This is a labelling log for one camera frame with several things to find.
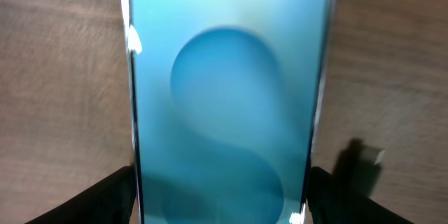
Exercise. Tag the Galaxy smartphone teal screen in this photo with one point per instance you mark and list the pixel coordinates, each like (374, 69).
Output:
(225, 98)

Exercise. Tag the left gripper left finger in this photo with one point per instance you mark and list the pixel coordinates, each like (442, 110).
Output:
(110, 201)

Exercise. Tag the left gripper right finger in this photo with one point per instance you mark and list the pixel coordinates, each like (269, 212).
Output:
(331, 203)

